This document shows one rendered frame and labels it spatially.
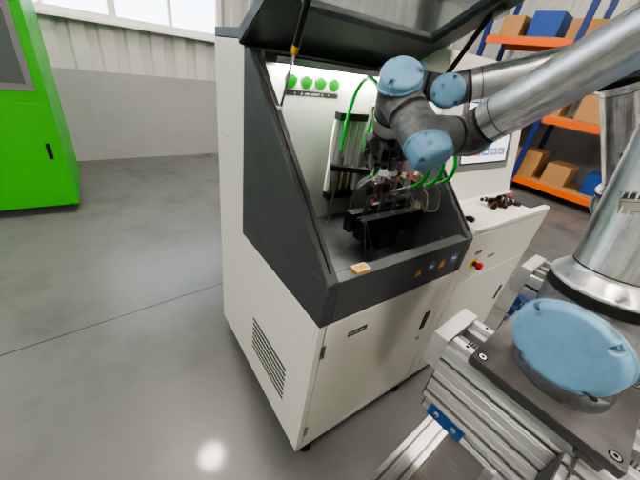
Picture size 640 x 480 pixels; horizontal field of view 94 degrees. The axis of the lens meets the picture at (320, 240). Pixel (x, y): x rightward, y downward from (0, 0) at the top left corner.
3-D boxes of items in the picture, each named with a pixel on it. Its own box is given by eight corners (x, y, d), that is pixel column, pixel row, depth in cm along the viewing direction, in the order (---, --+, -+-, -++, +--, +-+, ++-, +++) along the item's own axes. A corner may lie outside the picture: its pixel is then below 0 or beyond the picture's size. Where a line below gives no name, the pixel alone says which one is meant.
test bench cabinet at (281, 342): (292, 460, 126) (318, 330, 86) (240, 356, 165) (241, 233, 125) (404, 385, 164) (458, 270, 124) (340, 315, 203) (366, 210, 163)
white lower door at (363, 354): (301, 446, 122) (327, 329, 87) (298, 441, 123) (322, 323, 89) (407, 376, 157) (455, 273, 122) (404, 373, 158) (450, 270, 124)
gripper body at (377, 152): (369, 174, 76) (373, 148, 64) (366, 145, 78) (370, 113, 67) (399, 172, 75) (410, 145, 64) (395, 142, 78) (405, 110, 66)
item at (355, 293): (330, 324, 88) (339, 282, 80) (322, 314, 91) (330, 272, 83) (452, 272, 122) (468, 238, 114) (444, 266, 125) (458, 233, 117)
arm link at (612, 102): (610, 246, 84) (605, 29, 65) (586, 224, 96) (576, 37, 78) (670, 237, 79) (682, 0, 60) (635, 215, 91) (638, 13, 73)
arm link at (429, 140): (478, 146, 52) (449, 98, 55) (437, 147, 47) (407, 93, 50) (444, 173, 59) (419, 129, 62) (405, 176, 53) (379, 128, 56)
